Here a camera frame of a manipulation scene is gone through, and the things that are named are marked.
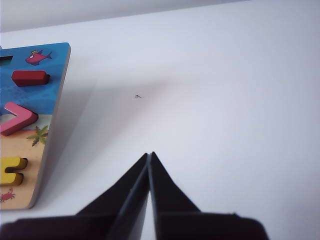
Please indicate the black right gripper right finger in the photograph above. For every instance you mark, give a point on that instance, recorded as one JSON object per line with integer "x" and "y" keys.
{"x": 165, "y": 195}

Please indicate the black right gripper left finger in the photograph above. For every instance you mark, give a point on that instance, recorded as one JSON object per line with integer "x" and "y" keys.
{"x": 132, "y": 200}

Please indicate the yellow equals sign piece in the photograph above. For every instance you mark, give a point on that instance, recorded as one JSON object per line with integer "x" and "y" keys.
{"x": 11, "y": 166}

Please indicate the wooden number shape puzzle board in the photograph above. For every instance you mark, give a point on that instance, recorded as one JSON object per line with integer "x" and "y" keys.
{"x": 37, "y": 110}

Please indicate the pink greater-than sign piece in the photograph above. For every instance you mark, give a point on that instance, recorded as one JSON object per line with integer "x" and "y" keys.
{"x": 20, "y": 117}

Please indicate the red minus sign piece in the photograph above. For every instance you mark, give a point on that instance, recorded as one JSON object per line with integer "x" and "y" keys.
{"x": 28, "y": 78}

